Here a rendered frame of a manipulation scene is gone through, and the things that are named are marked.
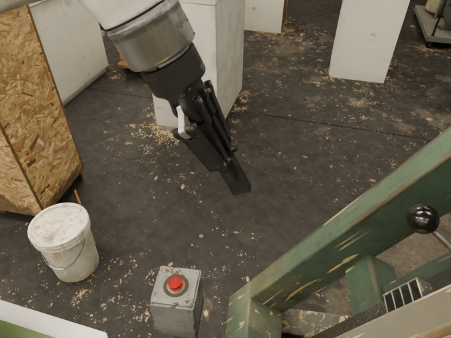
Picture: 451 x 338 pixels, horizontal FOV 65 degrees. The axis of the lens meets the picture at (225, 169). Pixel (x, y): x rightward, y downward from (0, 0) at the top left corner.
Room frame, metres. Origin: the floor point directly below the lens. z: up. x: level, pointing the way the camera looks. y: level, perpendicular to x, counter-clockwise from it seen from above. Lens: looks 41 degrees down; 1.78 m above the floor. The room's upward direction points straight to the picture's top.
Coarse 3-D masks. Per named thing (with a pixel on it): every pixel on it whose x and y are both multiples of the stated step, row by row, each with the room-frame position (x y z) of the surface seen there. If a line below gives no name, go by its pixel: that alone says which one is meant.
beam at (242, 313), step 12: (240, 288) 0.54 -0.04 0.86; (240, 300) 0.50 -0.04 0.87; (228, 312) 0.50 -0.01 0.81; (240, 312) 0.47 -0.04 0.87; (252, 312) 0.45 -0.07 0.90; (264, 312) 0.46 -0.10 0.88; (276, 312) 0.47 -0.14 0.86; (228, 324) 0.46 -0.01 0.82; (240, 324) 0.43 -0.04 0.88; (252, 324) 0.42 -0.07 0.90; (264, 324) 0.43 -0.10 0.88; (276, 324) 0.44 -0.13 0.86; (228, 336) 0.42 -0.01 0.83; (240, 336) 0.40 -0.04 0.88; (252, 336) 0.39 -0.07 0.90; (264, 336) 0.40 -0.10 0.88; (276, 336) 0.41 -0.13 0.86
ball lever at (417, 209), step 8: (416, 208) 0.30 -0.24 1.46; (424, 208) 0.30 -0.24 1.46; (432, 208) 0.30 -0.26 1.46; (408, 216) 0.30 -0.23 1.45; (416, 216) 0.29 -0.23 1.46; (424, 216) 0.29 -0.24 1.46; (432, 216) 0.29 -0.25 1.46; (408, 224) 0.29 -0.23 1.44; (416, 224) 0.28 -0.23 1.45; (424, 224) 0.28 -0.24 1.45; (432, 224) 0.28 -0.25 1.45; (416, 232) 0.28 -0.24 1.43; (424, 232) 0.28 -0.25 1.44; (432, 232) 0.28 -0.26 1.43; (440, 232) 0.28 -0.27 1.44; (440, 240) 0.27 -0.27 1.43; (448, 240) 0.27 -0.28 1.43; (448, 248) 0.27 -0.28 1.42
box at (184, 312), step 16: (160, 272) 0.55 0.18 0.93; (176, 272) 0.55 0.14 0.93; (192, 272) 0.55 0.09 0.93; (160, 288) 0.50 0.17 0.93; (192, 288) 0.50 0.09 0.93; (160, 304) 0.46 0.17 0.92; (176, 304) 0.46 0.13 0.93; (192, 304) 0.46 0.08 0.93; (160, 320) 0.45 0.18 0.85; (176, 320) 0.45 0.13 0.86; (192, 320) 0.44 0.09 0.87; (192, 336) 0.44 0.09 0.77
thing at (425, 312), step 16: (448, 288) 0.26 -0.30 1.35; (416, 304) 0.26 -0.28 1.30; (432, 304) 0.25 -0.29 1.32; (448, 304) 0.24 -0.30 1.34; (384, 320) 0.26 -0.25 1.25; (400, 320) 0.25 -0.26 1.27; (416, 320) 0.24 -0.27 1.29; (432, 320) 0.23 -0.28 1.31; (448, 320) 0.22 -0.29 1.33; (352, 336) 0.26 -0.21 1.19; (368, 336) 0.25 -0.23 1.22; (384, 336) 0.24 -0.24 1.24; (400, 336) 0.23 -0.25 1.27; (416, 336) 0.22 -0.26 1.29; (432, 336) 0.21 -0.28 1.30
